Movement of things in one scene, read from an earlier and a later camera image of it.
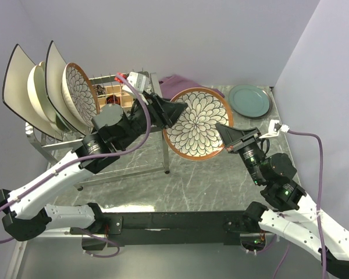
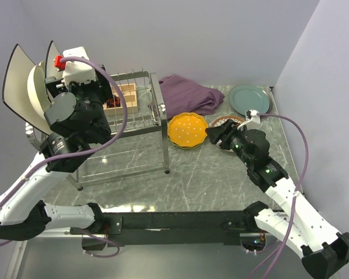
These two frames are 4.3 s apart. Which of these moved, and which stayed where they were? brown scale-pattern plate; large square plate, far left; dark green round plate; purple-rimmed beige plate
Moved: brown scale-pattern plate
Stayed: dark green round plate; purple-rimmed beige plate; large square plate, far left
